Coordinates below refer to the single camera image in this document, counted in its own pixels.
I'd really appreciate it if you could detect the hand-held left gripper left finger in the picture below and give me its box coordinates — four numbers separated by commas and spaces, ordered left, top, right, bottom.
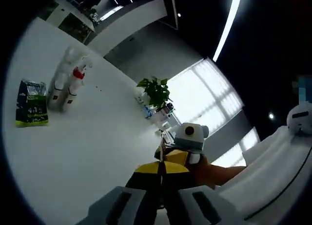
80, 161, 163, 225

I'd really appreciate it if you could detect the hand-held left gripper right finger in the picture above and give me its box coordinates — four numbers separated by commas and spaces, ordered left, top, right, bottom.
162, 160, 227, 225

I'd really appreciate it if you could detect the green black skincare sachet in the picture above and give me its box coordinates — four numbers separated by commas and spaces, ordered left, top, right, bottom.
15, 78, 49, 128

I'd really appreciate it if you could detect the dark drinking bottle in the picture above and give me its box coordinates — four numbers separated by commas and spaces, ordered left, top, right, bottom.
163, 102, 175, 116

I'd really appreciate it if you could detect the blue plastic bag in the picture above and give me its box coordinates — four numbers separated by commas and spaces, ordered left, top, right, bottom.
142, 105, 154, 119

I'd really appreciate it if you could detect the bright window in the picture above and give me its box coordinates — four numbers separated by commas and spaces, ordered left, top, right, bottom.
168, 58, 244, 138

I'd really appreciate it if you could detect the green potted plant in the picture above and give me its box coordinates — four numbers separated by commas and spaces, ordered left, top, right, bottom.
136, 76, 174, 123

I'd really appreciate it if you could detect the person's white shirt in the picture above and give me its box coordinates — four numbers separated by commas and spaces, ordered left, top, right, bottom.
215, 126, 312, 225

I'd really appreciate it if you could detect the white chest-worn device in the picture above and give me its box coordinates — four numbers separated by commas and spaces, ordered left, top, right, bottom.
286, 104, 312, 135

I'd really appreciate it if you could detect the ceiling light strip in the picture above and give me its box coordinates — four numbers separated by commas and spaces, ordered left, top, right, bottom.
212, 0, 244, 61

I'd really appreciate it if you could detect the black device cable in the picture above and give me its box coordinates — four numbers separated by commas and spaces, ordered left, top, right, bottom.
243, 148, 312, 221

